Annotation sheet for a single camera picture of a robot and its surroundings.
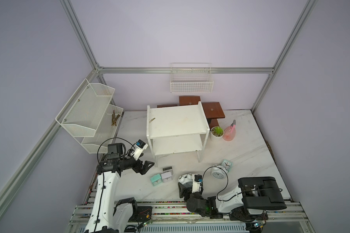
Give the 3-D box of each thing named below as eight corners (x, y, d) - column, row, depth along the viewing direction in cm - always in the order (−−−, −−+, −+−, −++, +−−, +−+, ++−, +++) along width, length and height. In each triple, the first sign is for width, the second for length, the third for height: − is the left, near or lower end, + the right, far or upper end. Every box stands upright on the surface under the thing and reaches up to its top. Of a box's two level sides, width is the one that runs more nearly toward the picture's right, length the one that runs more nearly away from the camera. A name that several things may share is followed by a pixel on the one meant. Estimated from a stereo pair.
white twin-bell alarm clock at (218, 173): (210, 180, 87) (214, 173, 79) (209, 171, 91) (212, 164, 83) (223, 180, 87) (227, 173, 79) (221, 171, 91) (225, 164, 83)
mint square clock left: (153, 187, 84) (152, 184, 80) (151, 180, 86) (149, 177, 82) (162, 182, 85) (162, 179, 81) (160, 176, 88) (159, 173, 84)
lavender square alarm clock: (162, 183, 85) (162, 180, 81) (161, 177, 87) (160, 174, 83) (172, 180, 86) (172, 177, 82) (171, 174, 88) (170, 171, 85)
